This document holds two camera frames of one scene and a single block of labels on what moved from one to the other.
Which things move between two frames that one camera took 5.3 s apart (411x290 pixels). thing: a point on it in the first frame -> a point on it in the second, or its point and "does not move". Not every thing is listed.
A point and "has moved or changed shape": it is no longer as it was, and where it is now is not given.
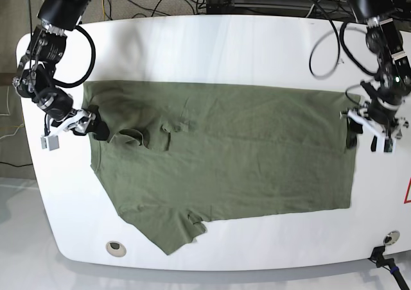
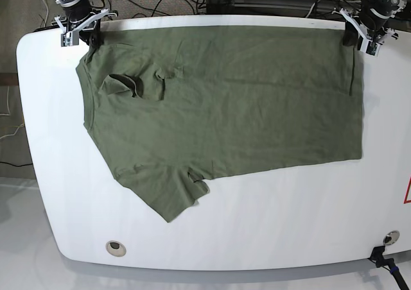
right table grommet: [391, 237] does not move
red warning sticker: [408, 193] does not move
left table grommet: [115, 248] does not move
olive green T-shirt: [176, 154] has moved or changed shape
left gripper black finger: [352, 129] -> [350, 35]
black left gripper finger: [101, 127] -> [92, 36]
